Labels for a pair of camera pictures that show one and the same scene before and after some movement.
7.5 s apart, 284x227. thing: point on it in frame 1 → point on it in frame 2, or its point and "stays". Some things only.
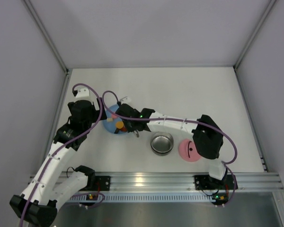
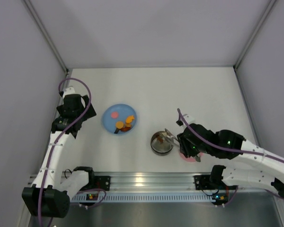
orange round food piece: x=119 y=125 stays
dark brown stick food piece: x=117 y=131 stays
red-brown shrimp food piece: x=124 y=129 stays
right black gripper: x=122 y=116 → x=183 y=144
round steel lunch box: x=162 y=143 stays
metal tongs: x=137 y=133 → x=172 y=139
